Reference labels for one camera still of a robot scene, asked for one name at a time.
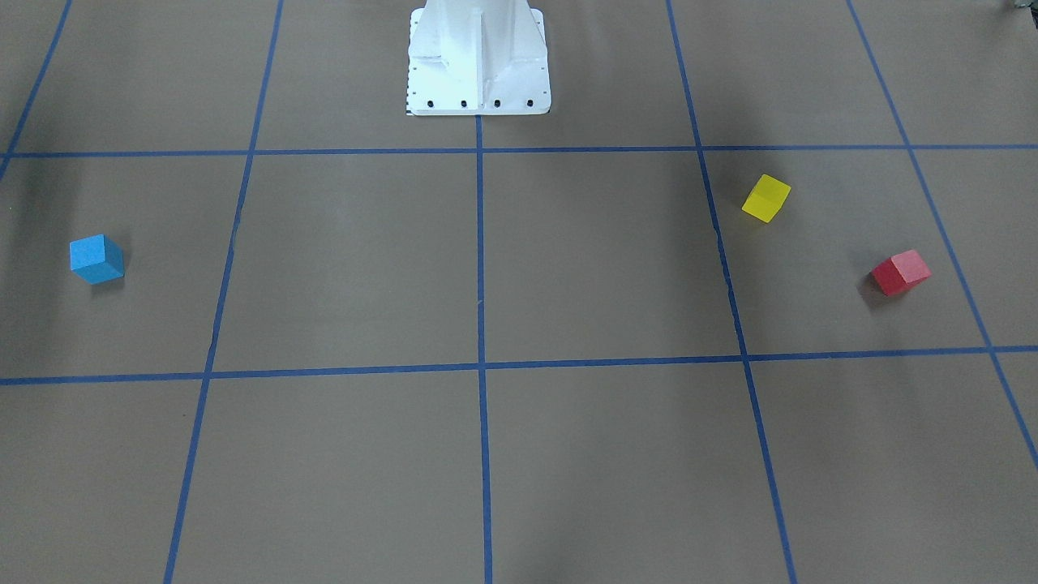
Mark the yellow cube block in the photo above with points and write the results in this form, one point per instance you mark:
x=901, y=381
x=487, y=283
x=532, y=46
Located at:
x=766, y=198

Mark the red cube block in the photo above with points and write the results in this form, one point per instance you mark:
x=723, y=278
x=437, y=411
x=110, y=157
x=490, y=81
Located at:
x=901, y=272

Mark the blue cube block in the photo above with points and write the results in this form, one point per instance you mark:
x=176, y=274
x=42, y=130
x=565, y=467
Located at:
x=96, y=259

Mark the white metal camera stand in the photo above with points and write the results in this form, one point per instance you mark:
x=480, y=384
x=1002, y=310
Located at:
x=477, y=58

